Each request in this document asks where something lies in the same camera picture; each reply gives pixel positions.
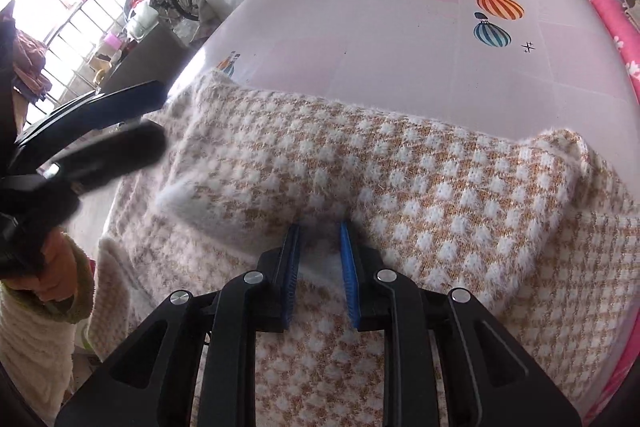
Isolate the dark grey cabinet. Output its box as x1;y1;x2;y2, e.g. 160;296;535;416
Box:
96;26;197;104

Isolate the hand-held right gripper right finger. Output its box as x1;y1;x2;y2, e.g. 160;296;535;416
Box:
340;221;583;427

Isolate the brown hanging cloth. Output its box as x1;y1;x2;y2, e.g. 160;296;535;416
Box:
11;28;54;102

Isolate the person's left hand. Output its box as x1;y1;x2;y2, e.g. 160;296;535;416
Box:
31;231;82;304

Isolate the pink floral blanket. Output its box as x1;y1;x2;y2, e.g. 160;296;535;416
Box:
577;0;640;100

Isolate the person's left forearm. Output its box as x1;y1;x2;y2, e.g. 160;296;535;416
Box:
0;234;97;414

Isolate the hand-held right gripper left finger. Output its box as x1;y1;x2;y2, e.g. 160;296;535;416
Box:
55;224;303;427

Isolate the metal window railing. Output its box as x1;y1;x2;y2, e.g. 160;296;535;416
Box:
14;0;151;124

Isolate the beige houndstooth knit coat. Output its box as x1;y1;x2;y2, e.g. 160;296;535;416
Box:
84;72;640;427

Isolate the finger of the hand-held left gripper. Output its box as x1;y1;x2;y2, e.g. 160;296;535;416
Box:
45;122;168;196
15;80;168;162

